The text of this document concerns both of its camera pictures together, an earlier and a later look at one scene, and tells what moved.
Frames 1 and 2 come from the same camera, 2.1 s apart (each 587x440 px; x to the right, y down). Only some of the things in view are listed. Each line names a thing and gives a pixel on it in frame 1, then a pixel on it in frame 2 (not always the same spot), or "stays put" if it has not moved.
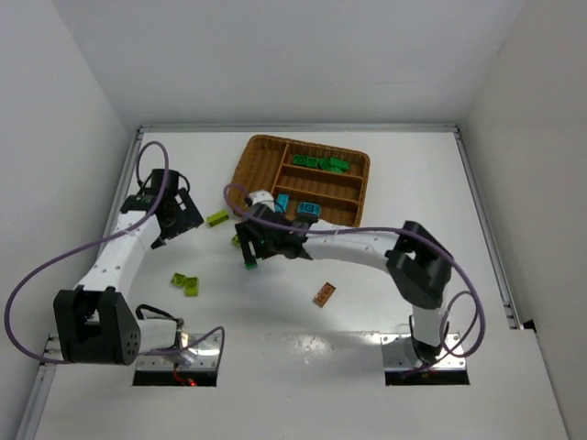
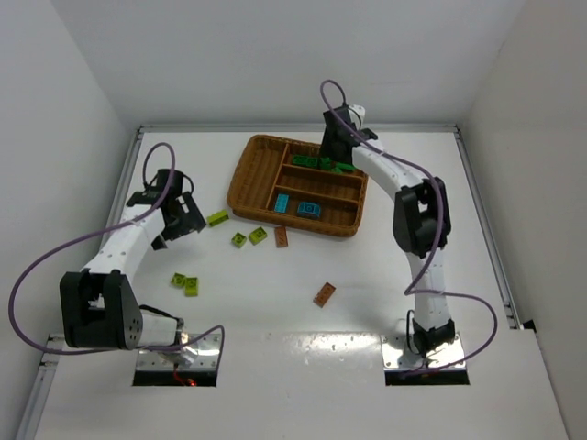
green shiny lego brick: x=300 y=159 stays put
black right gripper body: x=246 y=236 to x=334 y=149
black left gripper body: x=182 y=217 stays put
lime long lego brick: x=217 y=217 stays put
